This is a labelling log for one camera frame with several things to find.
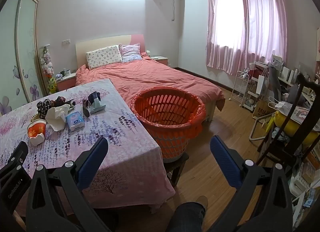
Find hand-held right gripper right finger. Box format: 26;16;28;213
209;135;294;232

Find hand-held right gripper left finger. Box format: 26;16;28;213
26;136;112;232

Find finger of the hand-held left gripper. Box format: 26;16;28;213
0;141;29;180

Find crushed red white paper cup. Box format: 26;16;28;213
27;119;47;147

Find blue tissue packet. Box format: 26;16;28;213
66;111;85;132

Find white tissue paper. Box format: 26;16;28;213
45;104;71;132

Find dark spotted sock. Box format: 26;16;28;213
37;99;52;120

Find orange plastic laundry basket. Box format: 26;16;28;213
132;87;206;164

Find light blue packaging box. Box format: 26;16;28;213
89;91;106;114

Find floral pink tablecloth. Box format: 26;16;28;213
0;79;176;214

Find person's brown shoe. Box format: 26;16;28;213
195;195;209;210

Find dark wooden stool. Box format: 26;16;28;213
164;153;190;187

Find brown paper bag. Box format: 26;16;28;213
252;98;273;120

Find person's leg in jeans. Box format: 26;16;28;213
167;202;208;232

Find white storage cart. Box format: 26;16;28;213
244;62;268;112

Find yellow cushion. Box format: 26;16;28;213
274;111;320;140

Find dark wooden chair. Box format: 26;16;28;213
257;73;320;166

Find white plastic crate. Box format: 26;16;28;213
291;169;316;198

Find pink white nightstand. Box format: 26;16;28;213
55;72;77;92
149;56;169;67

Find white paper bag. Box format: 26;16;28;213
257;74;269;95

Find printed magazine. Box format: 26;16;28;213
291;106;317;124

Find hanging plush toys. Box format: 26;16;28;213
40;46;57;94

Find grey hanging cloth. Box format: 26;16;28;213
267;66;284;103

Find sliding door wardrobe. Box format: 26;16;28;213
0;0;42;117

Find cluttered white desk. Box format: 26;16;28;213
272;71;320;104

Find white floral pillow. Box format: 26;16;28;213
86;45;123;70

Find salmon duvet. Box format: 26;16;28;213
75;56;225;122

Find pink striped pillow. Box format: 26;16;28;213
119;43;142;62

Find cream pink headboard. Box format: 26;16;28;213
75;34;145;69

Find pink curtain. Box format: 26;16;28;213
205;0;288;75

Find white metal tube frame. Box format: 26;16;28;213
248;115;266;143

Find white wire rack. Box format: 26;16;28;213
231;70;250;105

